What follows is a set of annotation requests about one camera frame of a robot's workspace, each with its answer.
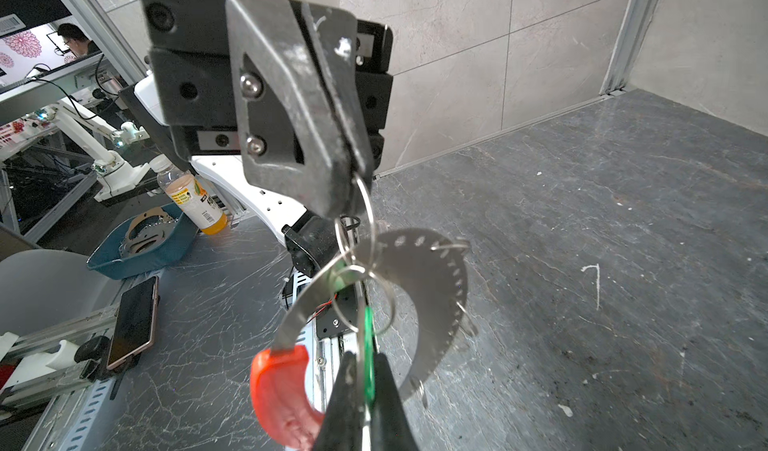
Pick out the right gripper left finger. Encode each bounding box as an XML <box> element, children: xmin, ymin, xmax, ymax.
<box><xmin>312</xmin><ymin>352</ymin><xmax>363</xmax><ymax>451</ymax></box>

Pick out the plastic bottle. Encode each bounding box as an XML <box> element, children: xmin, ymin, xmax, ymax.
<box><xmin>149</xmin><ymin>154</ymin><xmax>228</xmax><ymax>235</ymax></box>

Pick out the green key tag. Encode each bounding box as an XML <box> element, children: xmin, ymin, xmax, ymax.
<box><xmin>332</xmin><ymin>264</ymin><xmax>375</xmax><ymax>410</ymax></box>

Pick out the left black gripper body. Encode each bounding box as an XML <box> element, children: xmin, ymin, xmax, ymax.
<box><xmin>137</xmin><ymin>0</ymin><xmax>396</xmax><ymax>170</ymax></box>

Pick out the teal tray with metal parts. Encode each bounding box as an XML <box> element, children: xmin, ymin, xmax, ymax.
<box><xmin>86</xmin><ymin>203</ymin><xmax>199</xmax><ymax>280</ymax></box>

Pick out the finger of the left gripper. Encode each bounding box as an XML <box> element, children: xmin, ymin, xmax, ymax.
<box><xmin>225</xmin><ymin>0</ymin><xmax>356</xmax><ymax>219</ymax></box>
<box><xmin>301</xmin><ymin>2</ymin><xmax>375</xmax><ymax>178</ymax></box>

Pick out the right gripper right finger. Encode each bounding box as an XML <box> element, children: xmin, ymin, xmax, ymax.
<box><xmin>367</xmin><ymin>353</ymin><xmax>418</xmax><ymax>451</ymax></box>

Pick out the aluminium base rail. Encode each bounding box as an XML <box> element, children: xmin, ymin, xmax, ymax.
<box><xmin>0</xmin><ymin>270</ymin><xmax>361</xmax><ymax>451</ymax></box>

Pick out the smartphone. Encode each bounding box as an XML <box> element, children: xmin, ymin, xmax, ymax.
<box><xmin>107</xmin><ymin>276</ymin><xmax>159</xmax><ymax>371</ymax></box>

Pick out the grey chair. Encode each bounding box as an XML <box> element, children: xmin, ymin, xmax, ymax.
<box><xmin>1</xmin><ymin>249</ymin><xmax>122</xmax><ymax>336</ymax></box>

